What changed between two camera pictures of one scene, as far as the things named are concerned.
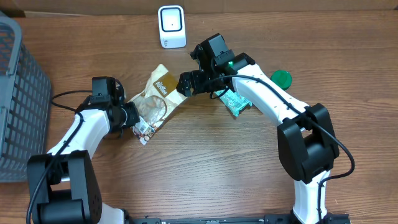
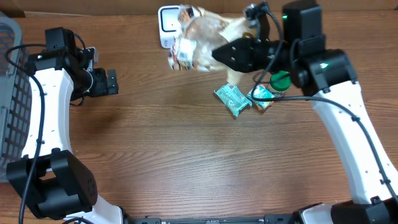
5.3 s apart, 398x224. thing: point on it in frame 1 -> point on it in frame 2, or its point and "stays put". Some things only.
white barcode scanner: [172, 27] stays put
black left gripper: [134, 117] -> [102, 89]
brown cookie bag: [159, 99] -> [200, 33]
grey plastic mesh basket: [25, 94] stays put
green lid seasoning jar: [282, 78] stays put
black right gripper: [198, 78] -> [240, 56]
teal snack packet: [236, 103] stays put
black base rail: [326, 218] stays put
